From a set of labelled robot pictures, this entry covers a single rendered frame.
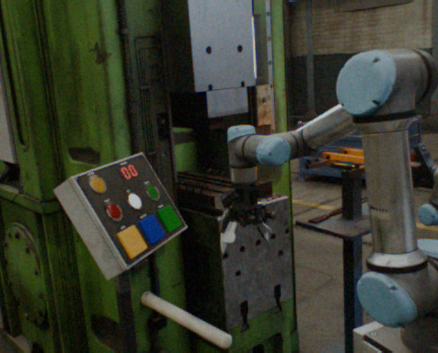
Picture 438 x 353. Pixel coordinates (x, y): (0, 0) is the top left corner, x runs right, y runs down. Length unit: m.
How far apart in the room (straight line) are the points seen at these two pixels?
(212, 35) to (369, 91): 0.96
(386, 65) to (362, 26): 9.52
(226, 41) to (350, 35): 8.80
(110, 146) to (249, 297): 0.79
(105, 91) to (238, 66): 0.50
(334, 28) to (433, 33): 2.06
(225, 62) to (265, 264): 0.80
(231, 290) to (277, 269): 0.26
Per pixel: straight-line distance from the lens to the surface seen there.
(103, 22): 1.74
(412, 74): 1.01
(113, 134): 1.74
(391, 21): 10.17
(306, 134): 1.30
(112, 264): 1.35
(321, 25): 10.99
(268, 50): 2.21
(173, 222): 1.53
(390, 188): 1.00
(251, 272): 1.98
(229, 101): 1.86
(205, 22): 1.80
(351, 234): 2.05
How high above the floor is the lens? 1.46
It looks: 13 degrees down
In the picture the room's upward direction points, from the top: 4 degrees counter-clockwise
